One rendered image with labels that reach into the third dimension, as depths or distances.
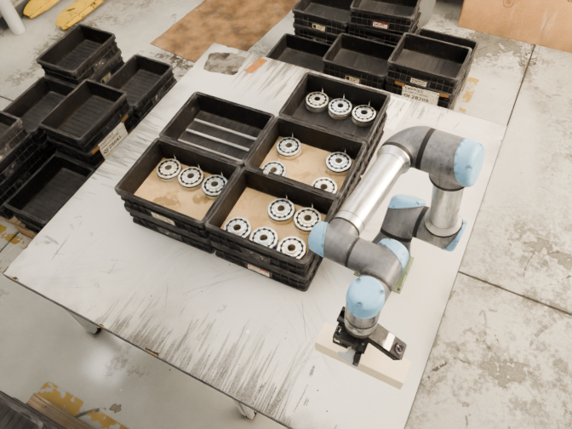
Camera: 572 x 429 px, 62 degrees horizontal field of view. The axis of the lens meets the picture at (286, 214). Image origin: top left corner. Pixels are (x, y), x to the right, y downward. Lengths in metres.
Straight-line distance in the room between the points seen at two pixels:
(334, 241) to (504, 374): 1.65
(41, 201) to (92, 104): 0.62
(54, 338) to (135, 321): 1.00
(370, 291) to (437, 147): 0.46
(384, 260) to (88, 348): 1.94
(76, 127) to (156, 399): 1.51
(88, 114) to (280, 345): 1.81
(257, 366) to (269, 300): 0.24
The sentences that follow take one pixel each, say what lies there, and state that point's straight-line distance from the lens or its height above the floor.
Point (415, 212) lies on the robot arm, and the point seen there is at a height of 1.00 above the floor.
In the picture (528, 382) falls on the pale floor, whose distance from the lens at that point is 2.61.
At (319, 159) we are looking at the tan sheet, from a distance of 1.98.
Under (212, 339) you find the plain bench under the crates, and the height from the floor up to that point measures 0.70.
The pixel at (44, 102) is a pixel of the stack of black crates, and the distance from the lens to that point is 3.35.
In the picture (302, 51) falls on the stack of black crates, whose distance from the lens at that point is 3.44.
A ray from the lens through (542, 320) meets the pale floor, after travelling 2.76.
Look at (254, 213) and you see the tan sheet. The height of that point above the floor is 0.83.
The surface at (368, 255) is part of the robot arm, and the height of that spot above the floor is 1.42.
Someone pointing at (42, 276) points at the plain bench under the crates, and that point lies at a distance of 2.11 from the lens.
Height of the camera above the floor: 2.32
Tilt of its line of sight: 55 degrees down
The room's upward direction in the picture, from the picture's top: 5 degrees counter-clockwise
